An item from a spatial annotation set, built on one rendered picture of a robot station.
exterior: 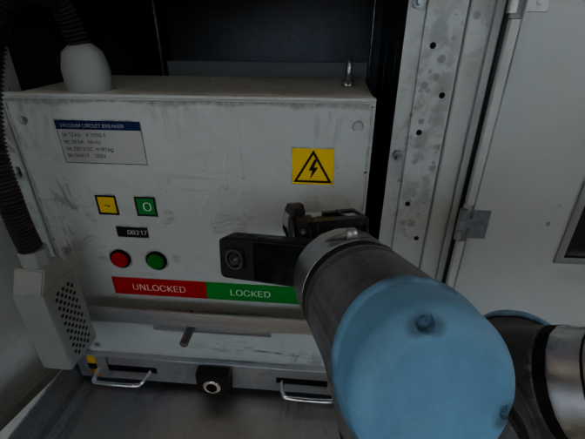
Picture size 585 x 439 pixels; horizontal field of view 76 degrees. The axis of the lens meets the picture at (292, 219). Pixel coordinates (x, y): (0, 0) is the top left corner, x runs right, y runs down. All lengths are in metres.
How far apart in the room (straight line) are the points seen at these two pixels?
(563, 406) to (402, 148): 0.36
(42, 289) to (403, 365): 0.52
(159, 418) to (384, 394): 0.63
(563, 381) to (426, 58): 0.38
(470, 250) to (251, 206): 0.34
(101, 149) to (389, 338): 0.48
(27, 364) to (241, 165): 0.61
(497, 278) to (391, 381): 0.51
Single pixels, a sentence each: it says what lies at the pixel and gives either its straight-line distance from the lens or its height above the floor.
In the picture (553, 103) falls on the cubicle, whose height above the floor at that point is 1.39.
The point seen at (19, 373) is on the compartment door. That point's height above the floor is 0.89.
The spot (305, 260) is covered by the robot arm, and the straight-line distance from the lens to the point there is 0.31.
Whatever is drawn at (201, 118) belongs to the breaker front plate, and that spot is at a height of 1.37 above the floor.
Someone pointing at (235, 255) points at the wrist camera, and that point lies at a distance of 0.39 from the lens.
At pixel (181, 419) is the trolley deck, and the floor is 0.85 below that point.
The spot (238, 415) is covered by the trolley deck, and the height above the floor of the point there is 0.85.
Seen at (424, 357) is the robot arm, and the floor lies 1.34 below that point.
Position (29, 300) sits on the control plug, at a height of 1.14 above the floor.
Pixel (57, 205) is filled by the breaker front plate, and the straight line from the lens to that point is 0.67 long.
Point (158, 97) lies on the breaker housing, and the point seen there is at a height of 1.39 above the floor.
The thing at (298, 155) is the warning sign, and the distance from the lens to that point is 0.50.
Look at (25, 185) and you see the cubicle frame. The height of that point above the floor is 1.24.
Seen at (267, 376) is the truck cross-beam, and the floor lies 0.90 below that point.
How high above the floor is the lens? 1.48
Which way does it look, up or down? 28 degrees down
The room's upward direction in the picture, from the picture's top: straight up
